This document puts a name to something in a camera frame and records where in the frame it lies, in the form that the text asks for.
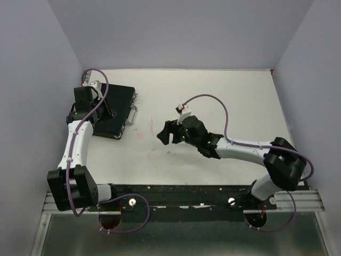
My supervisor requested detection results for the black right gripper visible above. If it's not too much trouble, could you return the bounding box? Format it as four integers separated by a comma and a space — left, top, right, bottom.
157, 119, 200, 148

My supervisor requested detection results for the black poker set case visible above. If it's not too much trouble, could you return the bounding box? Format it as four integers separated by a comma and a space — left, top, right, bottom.
93, 84, 138, 140

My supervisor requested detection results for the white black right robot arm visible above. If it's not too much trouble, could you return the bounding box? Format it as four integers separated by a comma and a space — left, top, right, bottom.
157, 116, 307, 209

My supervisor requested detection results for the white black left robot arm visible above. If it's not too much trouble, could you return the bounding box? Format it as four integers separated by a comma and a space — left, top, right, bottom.
47, 81, 118, 216

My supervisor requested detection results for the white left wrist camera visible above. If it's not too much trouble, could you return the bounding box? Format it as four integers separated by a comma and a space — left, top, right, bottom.
82, 80, 103, 100

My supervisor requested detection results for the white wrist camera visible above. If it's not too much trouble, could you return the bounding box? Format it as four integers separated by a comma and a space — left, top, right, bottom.
82, 80, 103, 100
176, 104, 192, 125

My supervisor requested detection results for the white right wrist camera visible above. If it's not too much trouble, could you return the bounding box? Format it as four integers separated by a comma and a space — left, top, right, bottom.
176, 104, 192, 125

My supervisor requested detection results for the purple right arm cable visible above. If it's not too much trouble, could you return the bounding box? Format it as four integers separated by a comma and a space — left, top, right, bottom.
181, 94, 315, 232

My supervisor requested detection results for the black aluminium base frame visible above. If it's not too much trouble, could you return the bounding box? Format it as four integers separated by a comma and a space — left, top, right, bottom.
39, 182, 327, 223

